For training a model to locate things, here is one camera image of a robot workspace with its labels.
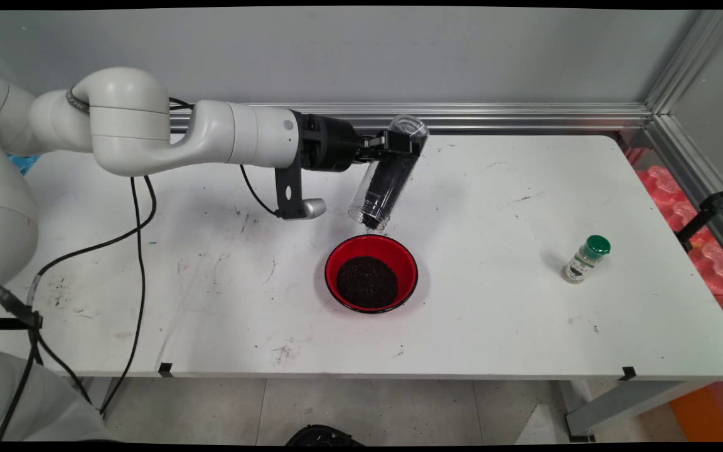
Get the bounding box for black seeds heap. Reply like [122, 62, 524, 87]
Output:
[336, 256, 399, 309]

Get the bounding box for small black strap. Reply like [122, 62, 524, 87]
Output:
[65, 87, 91, 115]

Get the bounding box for orange sheet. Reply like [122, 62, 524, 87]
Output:
[669, 377, 723, 442]

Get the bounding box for black tripod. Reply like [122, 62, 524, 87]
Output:
[675, 171, 723, 252]

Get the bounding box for grey table leg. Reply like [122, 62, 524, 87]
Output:
[559, 379, 714, 442]
[85, 377, 117, 421]

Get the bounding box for red plastic wrap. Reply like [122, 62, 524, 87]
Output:
[625, 148, 723, 343]

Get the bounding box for black camera bracket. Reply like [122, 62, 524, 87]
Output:
[275, 160, 309, 220]

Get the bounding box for black strap with white print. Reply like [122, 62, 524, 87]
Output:
[0, 279, 43, 331]

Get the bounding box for spice bottle with green lid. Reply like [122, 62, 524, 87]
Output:
[562, 235, 611, 284]

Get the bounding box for aluminium frame rail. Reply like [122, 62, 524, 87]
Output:
[170, 102, 651, 134]
[644, 113, 723, 277]

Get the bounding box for red bowl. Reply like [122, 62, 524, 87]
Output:
[324, 234, 419, 314]

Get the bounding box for black cable with white label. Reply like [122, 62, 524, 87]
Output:
[0, 164, 279, 440]

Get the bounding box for black round floor object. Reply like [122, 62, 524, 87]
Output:
[286, 424, 365, 446]

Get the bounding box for aluminium frame post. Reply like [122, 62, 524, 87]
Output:
[644, 9, 723, 115]

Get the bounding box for clear plastic jar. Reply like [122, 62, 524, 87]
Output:
[347, 114, 430, 231]

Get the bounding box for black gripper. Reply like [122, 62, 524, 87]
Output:
[292, 111, 429, 173]

